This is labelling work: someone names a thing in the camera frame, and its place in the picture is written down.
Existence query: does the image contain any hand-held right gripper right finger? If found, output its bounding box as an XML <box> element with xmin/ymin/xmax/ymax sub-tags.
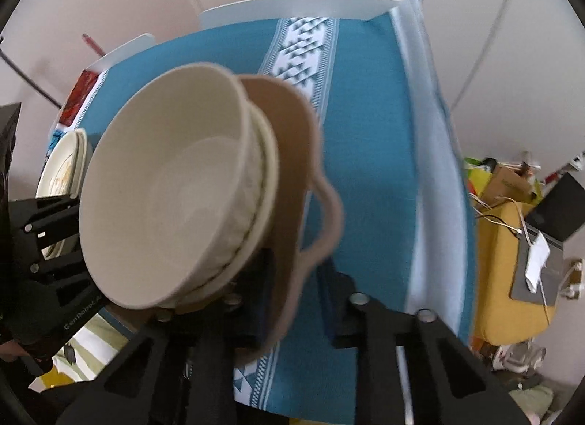
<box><xmin>317</xmin><ymin>265</ymin><xmax>524</xmax><ymax>425</ymax></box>

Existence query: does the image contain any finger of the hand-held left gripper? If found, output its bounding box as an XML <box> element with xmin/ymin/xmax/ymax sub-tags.
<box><xmin>27</xmin><ymin>242</ymin><xmax>99</xmax><ymax>292</ymax></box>
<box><xmin>11</xmin><ymin>194</ymin><xmax>84</xmax><ymax>237</ymax></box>

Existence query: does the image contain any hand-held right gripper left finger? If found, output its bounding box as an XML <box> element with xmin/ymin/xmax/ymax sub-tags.
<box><xmin>55</xmin><ymin>249</ymin><xmax>275</xmax><ymax>425</ymax></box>

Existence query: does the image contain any small floral print plate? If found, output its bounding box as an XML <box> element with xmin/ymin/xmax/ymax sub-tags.
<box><xmin>35</xmin><ymin>130</ymin><xmax>83</xmax><ymax>262</ymax></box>

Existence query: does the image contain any large cream plate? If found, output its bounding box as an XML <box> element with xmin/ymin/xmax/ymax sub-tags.
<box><xmin>68</xmin><ymin>127</ymin><xmax>90</xmax><ymax>206</ymax></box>

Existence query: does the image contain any white embossed bowl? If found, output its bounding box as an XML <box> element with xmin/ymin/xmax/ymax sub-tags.
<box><xmin>79</xmin><ymin>63</ymin><xmax>259</xmax><ymax>309</ymax></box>

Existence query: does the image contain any beige plastic basin with handles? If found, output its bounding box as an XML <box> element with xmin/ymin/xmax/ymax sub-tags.
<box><xmin>105</xmin><ymin>74</ymin><xmax>344</xmax><ymax>366</ymax></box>

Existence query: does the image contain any yellow stool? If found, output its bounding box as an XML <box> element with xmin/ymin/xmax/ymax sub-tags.
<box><xmin>471</xmin><ymin>199</ymin><xmax>567</xmax><ymax>349</ymax></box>

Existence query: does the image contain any blue patterned tablecloth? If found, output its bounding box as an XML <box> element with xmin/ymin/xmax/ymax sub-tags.
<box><xmin>48</xmin><ymin>17</ymin><xmax>471</xmax><ymax>423</ymax></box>

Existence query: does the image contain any yellow chair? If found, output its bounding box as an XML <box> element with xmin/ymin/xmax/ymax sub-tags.
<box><xmin>471</xmin><ymin>196</ymin><xmax>556</xmax><ymax>330</ymax></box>

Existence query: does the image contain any white plastic appliance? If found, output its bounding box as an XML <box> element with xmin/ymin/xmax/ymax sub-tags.
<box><xmin>492</xmin><ymin>342</ymin><xmax>548</xmax><ymax>372</ymax></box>

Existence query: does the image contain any green and yellow bag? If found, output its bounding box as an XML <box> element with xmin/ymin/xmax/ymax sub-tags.
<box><xmin>463</xmin><ymin>157</ymin><xmax>498</xmax><ymax>199</ymax></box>

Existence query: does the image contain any white paper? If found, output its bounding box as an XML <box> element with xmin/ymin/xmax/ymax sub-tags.
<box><xmin>524</xmin><ymin>230</ymin><xmax>552</xmax><ymax>294</ymax></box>

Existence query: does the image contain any cardboard box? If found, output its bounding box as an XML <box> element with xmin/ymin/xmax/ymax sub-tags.
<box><xmin>482</xmin><ymin>164</ymin><xmax>541</xmax><ymax>206</ymax></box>

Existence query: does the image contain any pale green cloth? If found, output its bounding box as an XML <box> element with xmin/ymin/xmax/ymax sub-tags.
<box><xmin>506</xmin><ymin>384</ymin><xmax>557</xmax><ymax>413</ymax></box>

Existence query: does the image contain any grey pad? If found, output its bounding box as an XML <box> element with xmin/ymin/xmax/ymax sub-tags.
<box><xmin>509</xmin><ymin>237</ymin><xmax>566</xmax><ymax>305</ymax></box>

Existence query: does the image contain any white power adapter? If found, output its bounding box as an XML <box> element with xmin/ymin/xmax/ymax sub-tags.
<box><xmin>554</xmin><ymin>258</ymin><xmax>585</xmax><ymax>301</ymax></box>

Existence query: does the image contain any dark grey laptop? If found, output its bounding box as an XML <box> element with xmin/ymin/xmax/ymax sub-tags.
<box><xmin>523</xmin><ymin>172</ymin><xmax>585</xmax><ymax>244</ymax></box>

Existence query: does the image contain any black cable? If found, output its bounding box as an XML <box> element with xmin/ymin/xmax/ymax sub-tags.
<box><xmin>0</xmin><ymin>49</ymin><xmax>64</xmax><ymax>109</ymax></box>

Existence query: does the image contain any white cord on wall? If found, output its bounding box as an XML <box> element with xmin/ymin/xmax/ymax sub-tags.
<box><xmin>449</xmin><ymin>0</ymin><xmax>522</xmax><ymax>111</ymax></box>

